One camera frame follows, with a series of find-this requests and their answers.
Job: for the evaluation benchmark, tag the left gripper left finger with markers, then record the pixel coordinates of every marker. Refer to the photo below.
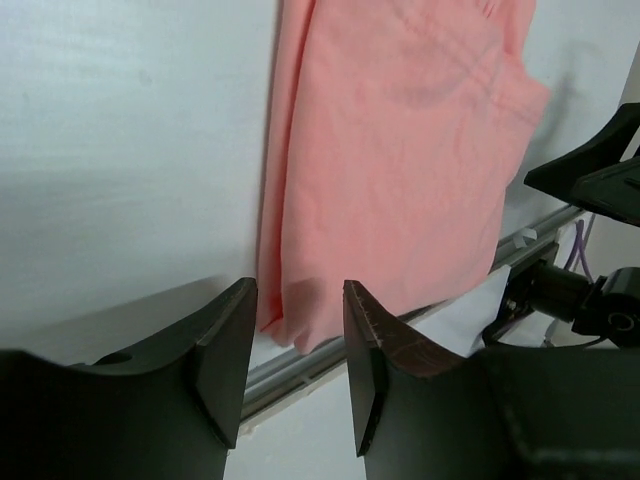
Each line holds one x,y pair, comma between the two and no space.
167,407

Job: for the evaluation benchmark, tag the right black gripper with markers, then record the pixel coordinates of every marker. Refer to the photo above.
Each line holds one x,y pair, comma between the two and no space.
589,174

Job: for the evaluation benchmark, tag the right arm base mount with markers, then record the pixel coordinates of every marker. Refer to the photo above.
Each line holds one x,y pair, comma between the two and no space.
607,308

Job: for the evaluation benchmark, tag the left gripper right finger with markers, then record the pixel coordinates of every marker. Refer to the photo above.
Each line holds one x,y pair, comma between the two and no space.
421,411

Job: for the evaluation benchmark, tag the pink polo shirt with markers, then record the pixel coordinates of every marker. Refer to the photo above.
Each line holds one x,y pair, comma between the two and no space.
395,130

